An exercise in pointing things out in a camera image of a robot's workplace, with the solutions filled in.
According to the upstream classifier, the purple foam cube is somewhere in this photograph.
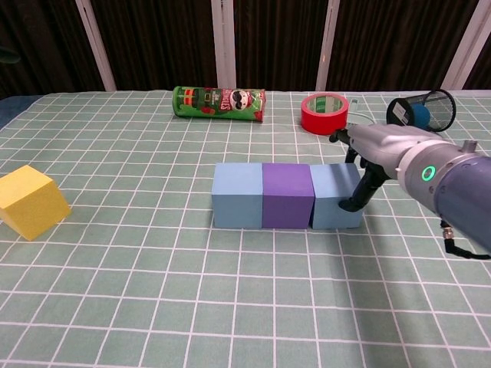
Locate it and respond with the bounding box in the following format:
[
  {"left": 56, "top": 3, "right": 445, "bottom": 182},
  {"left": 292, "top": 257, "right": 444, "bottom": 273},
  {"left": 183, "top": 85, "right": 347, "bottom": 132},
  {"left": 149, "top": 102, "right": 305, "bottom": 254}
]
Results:
[{"left": 261, "top": 163, "right": 316, "bottom": 230}]

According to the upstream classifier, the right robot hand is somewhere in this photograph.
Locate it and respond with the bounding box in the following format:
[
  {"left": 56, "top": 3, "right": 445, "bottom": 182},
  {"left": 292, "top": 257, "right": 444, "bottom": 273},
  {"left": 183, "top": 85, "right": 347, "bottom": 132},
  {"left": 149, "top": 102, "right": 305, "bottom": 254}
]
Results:
[{"left": 328, "top": 123, "right": 423, "bottom": 212}]

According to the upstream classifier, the dark brown curtain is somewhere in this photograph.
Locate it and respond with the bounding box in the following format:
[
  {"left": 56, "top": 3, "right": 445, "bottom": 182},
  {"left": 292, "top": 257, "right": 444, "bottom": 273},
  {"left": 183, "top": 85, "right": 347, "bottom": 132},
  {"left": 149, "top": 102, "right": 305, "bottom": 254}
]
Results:
[{"left": 0, "top": 0, "right": 491, "bottom": 97}]

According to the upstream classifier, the red tape roll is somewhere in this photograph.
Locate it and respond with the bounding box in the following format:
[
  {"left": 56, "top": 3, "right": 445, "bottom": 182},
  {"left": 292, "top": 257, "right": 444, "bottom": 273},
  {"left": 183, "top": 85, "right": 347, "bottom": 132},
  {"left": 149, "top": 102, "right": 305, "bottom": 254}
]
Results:
[{"left": 300, "top": 92, "right": 350, "bottom": 136}]

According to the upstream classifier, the black mesh pen holder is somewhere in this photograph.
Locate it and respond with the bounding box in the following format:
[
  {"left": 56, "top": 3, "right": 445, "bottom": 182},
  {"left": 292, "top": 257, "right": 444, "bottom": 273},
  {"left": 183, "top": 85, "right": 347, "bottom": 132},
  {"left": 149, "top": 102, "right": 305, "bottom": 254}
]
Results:
[{"left": 386, "top": 89, "right": 457, "bottom": 135}]

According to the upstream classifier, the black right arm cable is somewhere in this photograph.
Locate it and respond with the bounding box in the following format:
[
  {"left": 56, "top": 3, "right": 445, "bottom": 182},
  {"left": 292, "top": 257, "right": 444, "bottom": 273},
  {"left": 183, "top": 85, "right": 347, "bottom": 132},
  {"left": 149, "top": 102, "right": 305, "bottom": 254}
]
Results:
[{"left": 439, "top": 220, "right": 491, "bottom": 261}]

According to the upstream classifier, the blue roll in holder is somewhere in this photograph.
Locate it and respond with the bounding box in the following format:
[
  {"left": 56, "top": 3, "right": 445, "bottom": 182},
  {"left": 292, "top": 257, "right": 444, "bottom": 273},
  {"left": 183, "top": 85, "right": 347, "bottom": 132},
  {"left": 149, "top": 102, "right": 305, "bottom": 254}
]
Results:
[{"left": 412, "top": 105, "right": 433, "bottom": 130}]

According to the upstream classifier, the green Pringles can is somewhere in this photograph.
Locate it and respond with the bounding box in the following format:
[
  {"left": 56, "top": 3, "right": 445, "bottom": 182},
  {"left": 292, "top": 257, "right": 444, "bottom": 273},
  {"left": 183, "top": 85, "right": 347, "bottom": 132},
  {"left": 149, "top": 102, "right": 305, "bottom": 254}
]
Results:
[{"left": 171, "top": 85, "right": 266, "bottom": 123}]

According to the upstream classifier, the green checked tablecloth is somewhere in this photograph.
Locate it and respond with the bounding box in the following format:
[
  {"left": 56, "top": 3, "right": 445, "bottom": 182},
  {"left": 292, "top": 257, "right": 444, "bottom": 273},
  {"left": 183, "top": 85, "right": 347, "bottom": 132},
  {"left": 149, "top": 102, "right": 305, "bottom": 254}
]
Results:
[{"left": 0, "top": 90, "right": 491, "bottom": 368}]

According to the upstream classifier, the white frame post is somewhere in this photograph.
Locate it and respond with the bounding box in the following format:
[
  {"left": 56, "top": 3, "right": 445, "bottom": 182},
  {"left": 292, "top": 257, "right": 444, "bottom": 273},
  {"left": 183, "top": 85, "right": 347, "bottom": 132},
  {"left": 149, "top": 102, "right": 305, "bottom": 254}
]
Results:
[
  {"left": 75, "top": 0, "right": 117, "bottom": 92},
  {"left": 316, "top": 0, "right": 341, "bottom": 91},
  {"left": 211, "top": 0, "right": 237, "bottom": 90},
  {"left": 440, "top": 0, "right": 491, "bottom": 90}
]

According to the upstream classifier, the yellow foam cube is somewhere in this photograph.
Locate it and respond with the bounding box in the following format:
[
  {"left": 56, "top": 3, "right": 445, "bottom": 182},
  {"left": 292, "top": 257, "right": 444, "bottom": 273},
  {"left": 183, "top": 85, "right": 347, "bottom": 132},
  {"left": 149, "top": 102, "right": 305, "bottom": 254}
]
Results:
[{"left": 0, "top": 164, "right": 72, "bottom": 242}]

